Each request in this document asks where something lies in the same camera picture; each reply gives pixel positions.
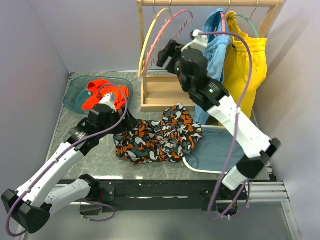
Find pink hanger under blue shorts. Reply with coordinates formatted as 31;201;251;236
220;11;226;33

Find grey-blue cloth in basket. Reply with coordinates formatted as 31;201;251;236
185;127;247;173

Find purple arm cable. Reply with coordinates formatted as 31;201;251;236
5;83;129;237
199;31;254;221

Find yellow hanger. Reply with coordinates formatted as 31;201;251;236
138;8;172;78

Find teal plastic bin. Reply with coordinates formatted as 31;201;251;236
63;75;133;115

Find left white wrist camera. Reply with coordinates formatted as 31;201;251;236
99;92;117;111

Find pink hanger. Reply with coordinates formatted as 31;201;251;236
220;11;226;33
142;9;194;73

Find green hanger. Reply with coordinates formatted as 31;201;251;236
227;14;260;38

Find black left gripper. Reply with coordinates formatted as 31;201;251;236
98;104;139;138

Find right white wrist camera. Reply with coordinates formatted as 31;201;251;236
181;29;208;52

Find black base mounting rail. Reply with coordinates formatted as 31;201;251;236
59;178;251;216

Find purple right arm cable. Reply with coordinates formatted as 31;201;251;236
199;31;254;221

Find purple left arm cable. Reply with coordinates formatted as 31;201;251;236
5;83;129;237

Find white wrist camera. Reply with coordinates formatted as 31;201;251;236
99;92;117;111
181;29;208;52

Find aluminium extrusion rail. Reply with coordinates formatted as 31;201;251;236
245;181;290;203

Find orange shorts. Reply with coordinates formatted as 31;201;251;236
82;78;125;111

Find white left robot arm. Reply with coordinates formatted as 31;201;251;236
1;103;132;237

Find white laundry basket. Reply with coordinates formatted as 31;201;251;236
181;125;248;175

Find camouflage patterned shorts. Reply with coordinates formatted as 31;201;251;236
113;103;202;165

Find light blue shorts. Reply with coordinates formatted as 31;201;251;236
193;7;233;125

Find wooden clothes rack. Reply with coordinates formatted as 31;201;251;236
137;0;284;112

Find yellow shorts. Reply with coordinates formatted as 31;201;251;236
222;11;268;118

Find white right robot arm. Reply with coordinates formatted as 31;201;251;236
156;40;281;200

